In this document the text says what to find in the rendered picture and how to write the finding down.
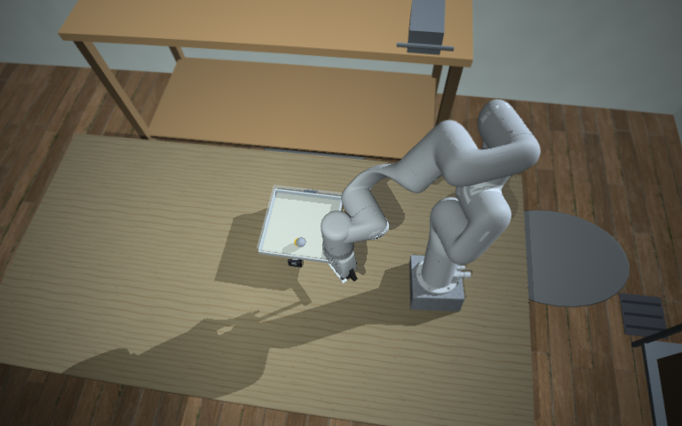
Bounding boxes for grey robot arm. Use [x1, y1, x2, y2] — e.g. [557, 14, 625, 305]
[321, 99, 540, 295]

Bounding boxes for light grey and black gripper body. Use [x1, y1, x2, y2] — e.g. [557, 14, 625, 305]
[322, 242, 357, 279]

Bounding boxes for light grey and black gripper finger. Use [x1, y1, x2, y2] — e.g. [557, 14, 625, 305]
[345, 269, 358, 281]

